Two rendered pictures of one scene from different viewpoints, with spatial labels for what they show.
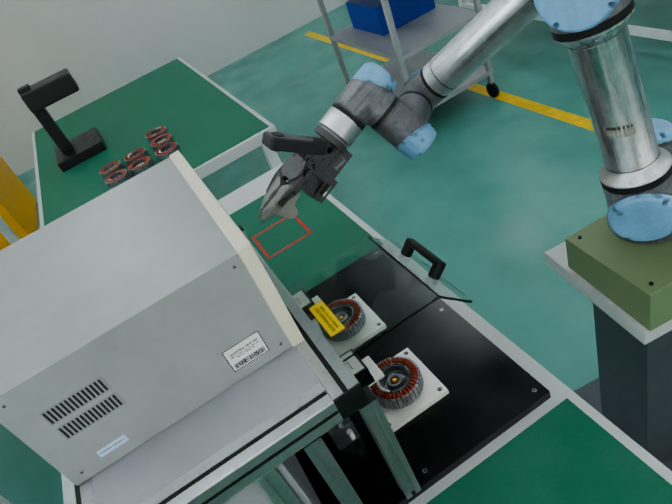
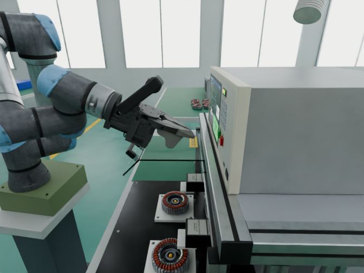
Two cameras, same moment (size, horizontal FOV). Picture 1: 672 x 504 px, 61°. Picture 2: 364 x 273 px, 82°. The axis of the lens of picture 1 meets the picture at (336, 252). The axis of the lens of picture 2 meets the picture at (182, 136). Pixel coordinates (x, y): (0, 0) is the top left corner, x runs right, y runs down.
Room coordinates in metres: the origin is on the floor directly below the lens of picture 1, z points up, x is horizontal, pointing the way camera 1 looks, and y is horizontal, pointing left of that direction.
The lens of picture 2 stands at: (1.42, 0.20, 1.37)
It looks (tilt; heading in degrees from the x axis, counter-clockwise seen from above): 22 degrees down; 195
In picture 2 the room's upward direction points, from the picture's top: straight up
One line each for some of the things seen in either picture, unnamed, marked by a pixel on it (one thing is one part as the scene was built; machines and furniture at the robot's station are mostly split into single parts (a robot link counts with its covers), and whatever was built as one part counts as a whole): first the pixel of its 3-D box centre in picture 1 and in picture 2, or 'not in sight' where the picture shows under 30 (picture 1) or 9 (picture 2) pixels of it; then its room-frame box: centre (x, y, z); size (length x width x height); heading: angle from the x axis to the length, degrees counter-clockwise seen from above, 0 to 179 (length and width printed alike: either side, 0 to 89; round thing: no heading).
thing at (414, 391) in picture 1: (395, 381); (175, 202); (0.76, 0.00, 0.80); 0.11 x 0.11 x 0.04
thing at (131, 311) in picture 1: (135, 293); (290, 111); (0.82, 0.34, 1.22); 0.44 x 0.39 x 0.20; 13
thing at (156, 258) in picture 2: not in sight; (170, 257); (1.00, 0.05, 0.80); 0.11 x 0.11 x 0.04
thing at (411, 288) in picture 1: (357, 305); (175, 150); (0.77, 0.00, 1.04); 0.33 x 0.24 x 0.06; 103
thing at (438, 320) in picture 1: (366, 363); (177, 234); (0.88, 0.04, 0.76); 0.64 x 0.47 x 0.02; 13
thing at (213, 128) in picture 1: (163, 184); not in sight; (3.15, 0.77, 0.37); 1.85 x 1.10 x 0.75; 13
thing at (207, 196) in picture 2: not in sight; (203, 170); (0.86, 0.12, 1.03); 0.62 x 0.01 x 0.03; 13
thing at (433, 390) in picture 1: (398, 389); (175, 207); (0.76, 0.00, 0.78); 0.15 x 0.15 x 0.01; 13
